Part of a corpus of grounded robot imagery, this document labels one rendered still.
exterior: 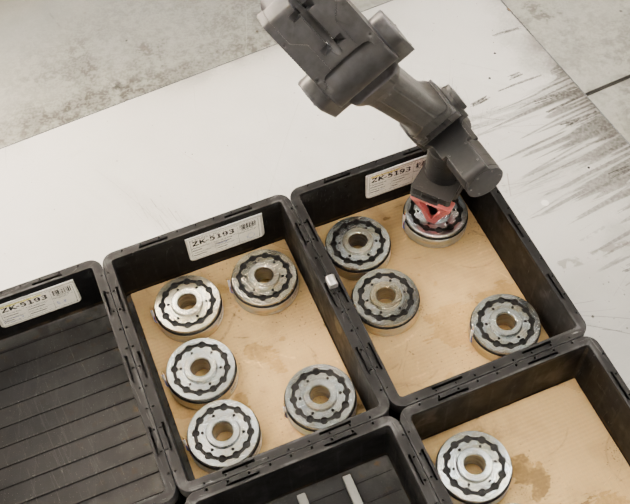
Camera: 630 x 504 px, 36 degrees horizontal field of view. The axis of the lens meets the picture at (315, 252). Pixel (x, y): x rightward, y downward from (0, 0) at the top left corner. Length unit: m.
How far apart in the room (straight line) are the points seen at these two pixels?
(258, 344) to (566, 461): 0.48
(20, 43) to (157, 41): 0.44
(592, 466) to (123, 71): 2.06
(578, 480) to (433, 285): 0.36
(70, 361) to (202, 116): 0.63
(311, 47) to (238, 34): 2.15
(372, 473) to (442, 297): 0.30
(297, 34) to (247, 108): 0.99
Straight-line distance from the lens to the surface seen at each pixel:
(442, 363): 1.44
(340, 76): 0.95
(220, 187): 1.79
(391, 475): 1.37
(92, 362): 1.49
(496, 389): 1.35
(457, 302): 1.49
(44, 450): 1.45
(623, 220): 1.79
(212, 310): 1.46
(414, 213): 1.54
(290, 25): 0.92
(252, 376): 1.43
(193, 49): 3.05
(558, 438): 1.41
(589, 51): 3.06
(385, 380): 1.31
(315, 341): 1.45
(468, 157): 1.33
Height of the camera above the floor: 2.11
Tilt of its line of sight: 57 degrees down
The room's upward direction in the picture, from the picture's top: 4 degrees counter-clockwise
